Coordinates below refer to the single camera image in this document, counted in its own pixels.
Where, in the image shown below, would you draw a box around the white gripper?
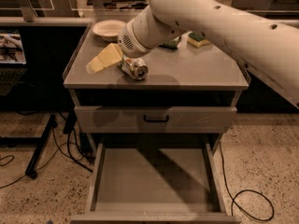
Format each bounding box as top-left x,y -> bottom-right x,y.
86,7 -> 185,74

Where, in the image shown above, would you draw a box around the white crushed 7up can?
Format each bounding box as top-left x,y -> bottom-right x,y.
121,56 -> 149,80

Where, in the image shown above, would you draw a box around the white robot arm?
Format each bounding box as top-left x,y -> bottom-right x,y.
117,0 -> 299,106

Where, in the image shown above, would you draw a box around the green crushed can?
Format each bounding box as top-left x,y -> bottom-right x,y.
160,36 -> 181,49

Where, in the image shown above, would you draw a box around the closed grey top drawer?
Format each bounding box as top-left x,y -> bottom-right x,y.
75,106 -> 236,133

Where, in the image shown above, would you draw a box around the grey drawer cabinet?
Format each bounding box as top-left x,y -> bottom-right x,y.
62,10 -> 252,224

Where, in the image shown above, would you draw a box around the open grey middle drawer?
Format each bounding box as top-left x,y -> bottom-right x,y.
71,143 -> 241,224

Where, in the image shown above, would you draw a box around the white bowl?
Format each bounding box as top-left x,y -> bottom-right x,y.
93,20 -> 125,42

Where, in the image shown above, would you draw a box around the yellow green sponge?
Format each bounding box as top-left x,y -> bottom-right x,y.
187,32 -> 209,49

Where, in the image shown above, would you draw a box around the monitor screen at left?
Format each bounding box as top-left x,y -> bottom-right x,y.
0,29 -> 26,64

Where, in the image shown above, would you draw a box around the black keyboard at left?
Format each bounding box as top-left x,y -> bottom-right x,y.
0,68 -> 27,96

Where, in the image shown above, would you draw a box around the black stand leg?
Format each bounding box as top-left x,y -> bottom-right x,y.
0,113 -> 56,179

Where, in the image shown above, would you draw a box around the black drawer handle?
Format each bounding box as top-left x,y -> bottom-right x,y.
143,115 -> 170,123

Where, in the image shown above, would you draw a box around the black cables under cabinet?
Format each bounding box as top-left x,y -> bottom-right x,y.
0,110 -> 96,189

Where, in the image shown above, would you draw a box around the black cable on floor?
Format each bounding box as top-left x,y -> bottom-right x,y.
218,141 -> 276,222

